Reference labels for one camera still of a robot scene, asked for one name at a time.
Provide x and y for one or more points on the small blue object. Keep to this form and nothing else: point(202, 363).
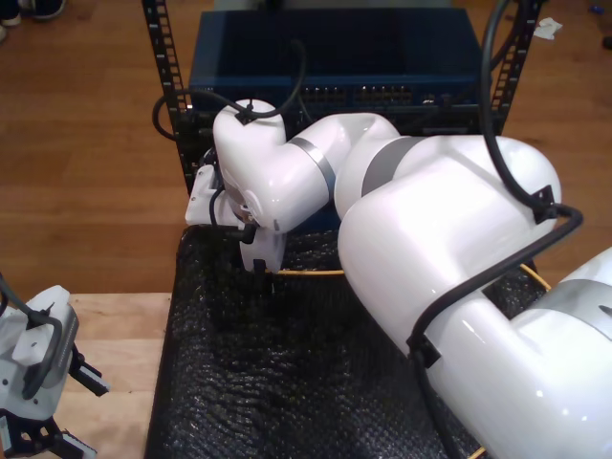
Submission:
point(596, 8)

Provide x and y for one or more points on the black bubble mat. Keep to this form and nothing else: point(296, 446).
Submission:
point(287, 382)

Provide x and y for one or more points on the person's dark shoe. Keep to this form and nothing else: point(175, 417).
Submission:
point(48, 7)

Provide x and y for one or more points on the white crumpled paper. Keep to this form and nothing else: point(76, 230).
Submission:
point(547, 28)

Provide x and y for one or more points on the black perforated rack post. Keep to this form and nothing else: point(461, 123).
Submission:
point(160, 38)
point(523, 28)

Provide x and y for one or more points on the blue network switch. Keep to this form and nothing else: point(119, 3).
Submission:
point(358, 48)

